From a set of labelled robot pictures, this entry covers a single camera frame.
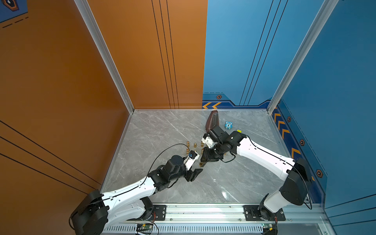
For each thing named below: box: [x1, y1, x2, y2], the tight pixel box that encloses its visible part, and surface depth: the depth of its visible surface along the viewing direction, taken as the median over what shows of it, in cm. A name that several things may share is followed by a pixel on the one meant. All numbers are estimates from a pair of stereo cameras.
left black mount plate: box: [152, 204, 167, 221], surface depth 75 cm
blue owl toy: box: [224, 120, 234, 131], surface depth 111 cm
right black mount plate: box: [242, 205, 286, 222], surface depth 74 cm
